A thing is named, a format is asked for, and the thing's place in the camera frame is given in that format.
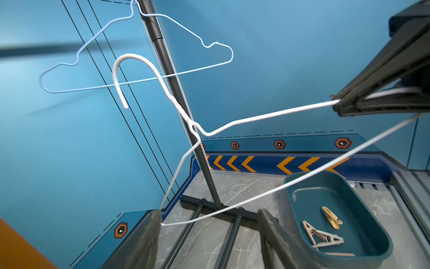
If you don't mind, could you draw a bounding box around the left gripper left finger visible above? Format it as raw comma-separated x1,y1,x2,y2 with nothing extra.
102,210,162,269

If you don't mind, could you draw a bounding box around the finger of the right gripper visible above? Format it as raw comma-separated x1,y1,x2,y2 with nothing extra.
331,20,430,101
333,93,430,117

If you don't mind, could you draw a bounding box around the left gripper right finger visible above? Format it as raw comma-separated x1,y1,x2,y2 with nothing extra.
257,209,319,269

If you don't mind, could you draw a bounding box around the beige clothespin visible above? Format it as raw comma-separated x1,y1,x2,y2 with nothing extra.
302,221,344,250

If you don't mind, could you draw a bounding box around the cream yellow clothespin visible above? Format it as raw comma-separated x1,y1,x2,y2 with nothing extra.
321,206,343,230

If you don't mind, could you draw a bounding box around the white wire hanger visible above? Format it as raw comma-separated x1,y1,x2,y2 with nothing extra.
112,53,424,227

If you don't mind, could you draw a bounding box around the light blue hanger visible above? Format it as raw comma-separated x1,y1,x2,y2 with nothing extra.
38,0,235,94

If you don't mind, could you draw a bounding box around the light pink clothespin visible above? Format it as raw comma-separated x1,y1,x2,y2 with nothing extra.
324,252,356,257

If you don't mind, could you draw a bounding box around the teal plastic tub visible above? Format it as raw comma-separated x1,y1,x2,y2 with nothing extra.
286,171,393,269

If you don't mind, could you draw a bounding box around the black clothes rack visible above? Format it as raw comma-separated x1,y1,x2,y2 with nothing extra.
137,1,258,269

